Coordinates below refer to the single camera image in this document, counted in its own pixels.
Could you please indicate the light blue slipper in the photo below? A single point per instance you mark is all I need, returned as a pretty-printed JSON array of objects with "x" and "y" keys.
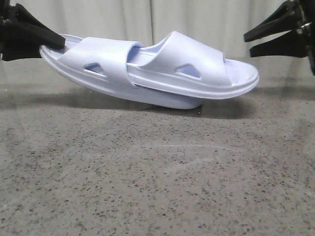
[
  {"x": 182, "y": 65},
  {"x": 100, "y": 64}
]

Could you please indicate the black image-right gripper body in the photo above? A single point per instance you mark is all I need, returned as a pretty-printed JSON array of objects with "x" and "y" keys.
[{"x": 302, "y": 32}]

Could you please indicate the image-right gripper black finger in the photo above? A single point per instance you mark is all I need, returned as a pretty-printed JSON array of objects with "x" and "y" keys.
[
  {"x": 284, "y": 18},
  {"x": 278, "y": 48}
]

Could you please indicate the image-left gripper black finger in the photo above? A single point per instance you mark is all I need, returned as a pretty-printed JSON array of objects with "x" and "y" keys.
[
  {"x": 19, "y": 49},
  {"x": 19, "y": 15}
]

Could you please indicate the black image-left gripper body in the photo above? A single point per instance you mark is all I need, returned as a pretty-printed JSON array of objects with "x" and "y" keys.
[{"x": 3, "y": 24}]

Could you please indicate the beige background curtain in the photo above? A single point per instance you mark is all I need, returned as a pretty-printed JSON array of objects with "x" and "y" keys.
[{"x": 218, "y": 23}]

